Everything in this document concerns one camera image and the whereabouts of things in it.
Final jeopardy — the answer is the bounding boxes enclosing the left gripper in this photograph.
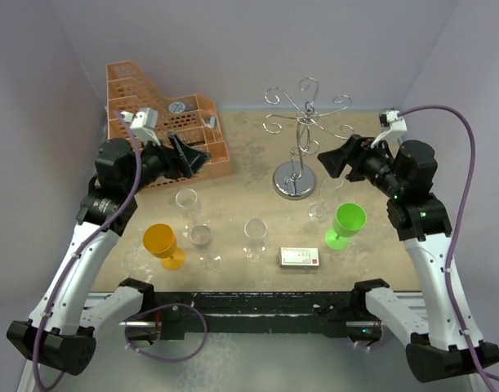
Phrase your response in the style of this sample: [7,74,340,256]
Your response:
[124,132,209,195]

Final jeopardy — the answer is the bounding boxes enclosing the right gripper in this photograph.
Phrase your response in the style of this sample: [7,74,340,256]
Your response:
[319,134,404,198]

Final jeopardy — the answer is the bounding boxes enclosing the clear wine glass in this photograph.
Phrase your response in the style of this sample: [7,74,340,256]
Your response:
[175,189,201,237]
[243,218,268,262]
[307,177,344,224]
[190,225,222,272]

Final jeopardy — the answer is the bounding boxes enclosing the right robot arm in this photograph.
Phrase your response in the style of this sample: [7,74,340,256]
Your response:
[318,135,499,383]

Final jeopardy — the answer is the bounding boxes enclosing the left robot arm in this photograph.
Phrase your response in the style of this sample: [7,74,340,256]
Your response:
[7,133,211,376]

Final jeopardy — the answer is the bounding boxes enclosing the chrome wine glass rack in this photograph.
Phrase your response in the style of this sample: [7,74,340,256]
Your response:
[262,77,354,200]

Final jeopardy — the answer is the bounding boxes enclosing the green plastic goblet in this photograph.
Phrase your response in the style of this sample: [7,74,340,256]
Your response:
[324,203,367,251]

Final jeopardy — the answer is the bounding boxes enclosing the orange plastic goblet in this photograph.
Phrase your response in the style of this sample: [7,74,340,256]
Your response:
[142,224,185,270]

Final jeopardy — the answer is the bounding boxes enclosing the orange plastic file organizer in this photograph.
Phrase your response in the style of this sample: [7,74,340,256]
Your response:
[106,60,232,189]

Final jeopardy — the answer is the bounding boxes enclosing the small white card box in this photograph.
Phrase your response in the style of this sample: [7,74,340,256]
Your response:
[278,247,320,269]

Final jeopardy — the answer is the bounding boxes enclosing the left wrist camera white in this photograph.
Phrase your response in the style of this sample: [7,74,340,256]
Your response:
[120,108,161,145]

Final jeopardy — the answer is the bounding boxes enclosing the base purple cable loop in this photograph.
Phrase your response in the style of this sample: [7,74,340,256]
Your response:
[124,302,209,363]

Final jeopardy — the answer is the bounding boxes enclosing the black mounting frame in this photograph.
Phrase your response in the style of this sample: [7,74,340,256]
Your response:
[154,292,382,342]

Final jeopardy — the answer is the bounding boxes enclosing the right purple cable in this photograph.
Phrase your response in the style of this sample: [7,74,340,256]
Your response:
[399,105,499,391]

